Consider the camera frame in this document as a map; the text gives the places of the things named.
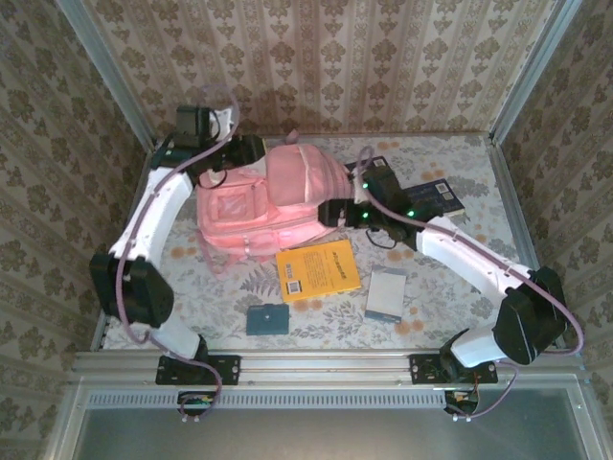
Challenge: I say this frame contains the dark blue paperback book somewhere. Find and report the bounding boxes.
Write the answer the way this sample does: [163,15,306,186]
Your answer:
[344,155,389,176]
[404,178,468,221]

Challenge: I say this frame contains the aluminium frame post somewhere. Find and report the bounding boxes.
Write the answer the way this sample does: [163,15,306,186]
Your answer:
[488,0,576,143]
[55,0,159,148]

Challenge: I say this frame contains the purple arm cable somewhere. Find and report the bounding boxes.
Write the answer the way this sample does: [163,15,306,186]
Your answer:
[354,147,585,419]
[114,84,239,346]

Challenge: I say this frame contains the yellow book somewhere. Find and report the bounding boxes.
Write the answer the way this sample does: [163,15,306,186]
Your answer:
[275,239,361,304]

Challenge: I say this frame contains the teal card wallet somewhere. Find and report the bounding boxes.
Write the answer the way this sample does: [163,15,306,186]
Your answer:
[245,304,290,336]

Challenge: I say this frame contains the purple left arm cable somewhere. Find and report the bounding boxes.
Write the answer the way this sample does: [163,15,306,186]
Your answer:
[114,84,239,346]

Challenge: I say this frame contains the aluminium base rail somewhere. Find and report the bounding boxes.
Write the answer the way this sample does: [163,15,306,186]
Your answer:
[71,349,585,384]

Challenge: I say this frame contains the grey metal panel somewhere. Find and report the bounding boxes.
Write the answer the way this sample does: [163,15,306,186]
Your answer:
[71,406,588,460]

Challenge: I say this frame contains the black controller board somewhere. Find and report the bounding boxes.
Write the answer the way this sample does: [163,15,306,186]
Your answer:
[176,390,216,426]
[443,388,480,424]

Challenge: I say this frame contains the aluminium side rail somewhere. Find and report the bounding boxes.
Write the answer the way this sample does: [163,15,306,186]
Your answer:
[486,133,564,349]
[90,138,159,354]

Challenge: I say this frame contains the perforated cable duct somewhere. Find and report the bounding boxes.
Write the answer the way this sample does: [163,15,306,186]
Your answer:
[85,388,480,409]

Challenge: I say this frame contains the white notebook with blue edges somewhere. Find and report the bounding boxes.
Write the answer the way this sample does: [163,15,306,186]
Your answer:
[364,264,408,323]

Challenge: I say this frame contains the pink backpack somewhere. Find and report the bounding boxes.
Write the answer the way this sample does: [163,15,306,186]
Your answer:
[194,129,358,282]

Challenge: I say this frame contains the floral tablecloth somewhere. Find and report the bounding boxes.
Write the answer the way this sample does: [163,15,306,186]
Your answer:
[102,133,552,351]

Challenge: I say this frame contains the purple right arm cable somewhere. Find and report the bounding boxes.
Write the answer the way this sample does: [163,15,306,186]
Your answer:
[354,147,585,419]

